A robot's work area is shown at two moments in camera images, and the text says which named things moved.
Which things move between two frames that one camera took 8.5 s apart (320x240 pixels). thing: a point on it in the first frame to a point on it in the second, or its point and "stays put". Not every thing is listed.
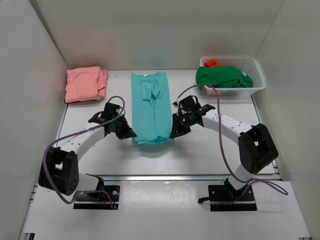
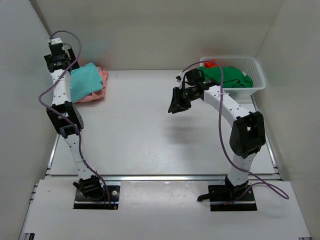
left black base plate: x=107 y=199 stays put
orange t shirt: x=212 y=63 stays put
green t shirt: x=222 y=77 stays put
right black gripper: x=177 y=130 to x=177 y=104
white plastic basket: x=249 y=65 stays put
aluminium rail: x=185 y=177 stays put
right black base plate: x=223 y=198 stays put
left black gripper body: x=115 y=126 to x=73 y=56
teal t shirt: x=152 y=117 to x=85 y=81
